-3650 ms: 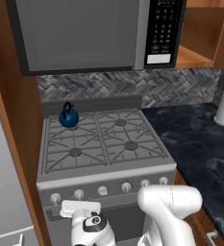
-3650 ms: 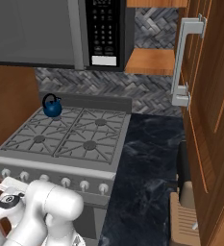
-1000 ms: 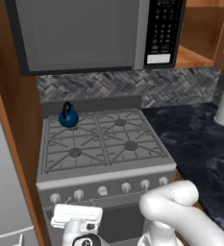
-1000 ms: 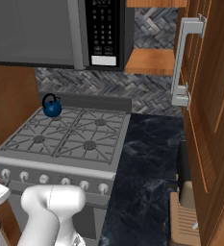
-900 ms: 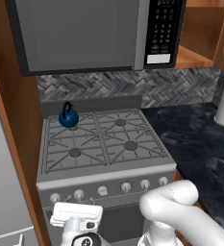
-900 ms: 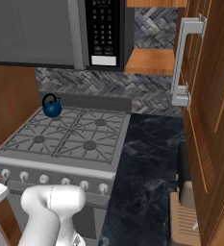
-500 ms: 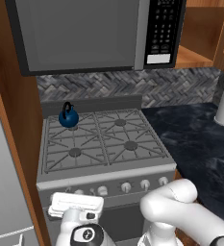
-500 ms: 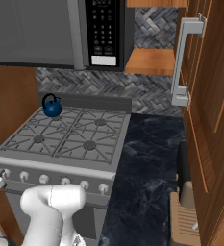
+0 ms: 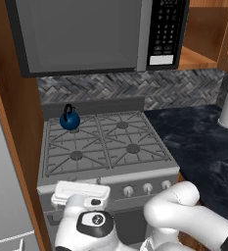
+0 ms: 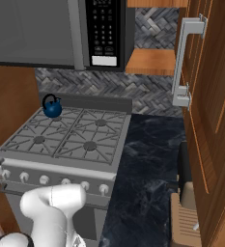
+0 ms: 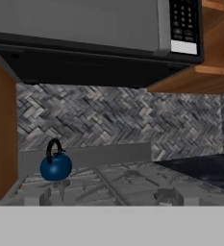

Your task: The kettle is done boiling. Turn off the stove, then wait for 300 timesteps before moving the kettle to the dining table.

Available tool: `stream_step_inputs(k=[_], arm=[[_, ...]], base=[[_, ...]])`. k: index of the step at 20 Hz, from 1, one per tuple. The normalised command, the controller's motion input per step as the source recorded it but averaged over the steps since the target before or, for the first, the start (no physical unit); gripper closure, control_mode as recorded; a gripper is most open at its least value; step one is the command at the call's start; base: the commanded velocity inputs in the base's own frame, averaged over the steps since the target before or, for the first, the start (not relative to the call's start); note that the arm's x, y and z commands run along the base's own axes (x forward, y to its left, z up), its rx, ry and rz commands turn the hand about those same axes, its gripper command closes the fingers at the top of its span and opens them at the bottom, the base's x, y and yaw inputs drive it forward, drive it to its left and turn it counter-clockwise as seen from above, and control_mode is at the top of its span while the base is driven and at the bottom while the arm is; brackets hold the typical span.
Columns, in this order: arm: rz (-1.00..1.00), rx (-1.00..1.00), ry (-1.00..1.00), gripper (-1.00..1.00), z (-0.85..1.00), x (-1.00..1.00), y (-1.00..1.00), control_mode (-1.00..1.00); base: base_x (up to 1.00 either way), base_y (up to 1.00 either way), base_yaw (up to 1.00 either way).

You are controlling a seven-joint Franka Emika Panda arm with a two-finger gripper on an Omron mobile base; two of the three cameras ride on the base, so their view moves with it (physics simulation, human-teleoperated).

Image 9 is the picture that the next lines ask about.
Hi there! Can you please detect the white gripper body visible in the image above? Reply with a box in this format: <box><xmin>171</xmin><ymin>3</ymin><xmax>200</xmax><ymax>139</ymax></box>
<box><xmin>50</xmin><ymin>179</ymin><xmax>112</xmax><ymax>207</ymax></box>

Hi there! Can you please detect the grey microwave oven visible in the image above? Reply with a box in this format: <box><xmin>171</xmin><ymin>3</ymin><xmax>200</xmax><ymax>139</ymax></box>
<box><xmin>5</xmin><ymin>0</ymin><xmax>191</xmax><ymax>78</ymax></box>

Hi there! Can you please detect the grey gas stove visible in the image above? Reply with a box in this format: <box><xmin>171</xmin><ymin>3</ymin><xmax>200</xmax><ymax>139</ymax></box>
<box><xmin>36</xmin><ymin>96</ymin><xmax>181</xmax><ymax>251</ymax></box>

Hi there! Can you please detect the grey fridge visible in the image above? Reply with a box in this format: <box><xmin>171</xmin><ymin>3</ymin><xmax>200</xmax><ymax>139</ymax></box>
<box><xmin>0</xmin><ymin>85</ymin><xmax>41</xmax><ymax>251</ymax></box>

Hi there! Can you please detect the wooden open shelf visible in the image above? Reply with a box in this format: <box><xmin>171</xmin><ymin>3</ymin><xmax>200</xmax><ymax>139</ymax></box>
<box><xmin>177</xmin><ymin>0</ymin><xmax>228</xmax><ymax>71</ymax></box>

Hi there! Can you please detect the blue kettle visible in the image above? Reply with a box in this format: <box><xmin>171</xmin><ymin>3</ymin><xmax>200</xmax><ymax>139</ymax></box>
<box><xmin>59</xmin><ymin>103</ymin><xmax>81</xmax><ymax>131</ymax></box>

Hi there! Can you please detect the silver stove knob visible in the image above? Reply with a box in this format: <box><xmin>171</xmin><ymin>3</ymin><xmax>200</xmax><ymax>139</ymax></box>
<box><xmin>122</xmin><ymin>185</ymin><xmax>134</xmax><ymax>197</ymax></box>
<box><xmin>161</xmin><ymin>179</ymin><xmax>172</xmax><ymax>191</ymax></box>
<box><xmin>142</xmin><ymin>182</ymin><xmax>154</xmax><ymax>195</ymax></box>

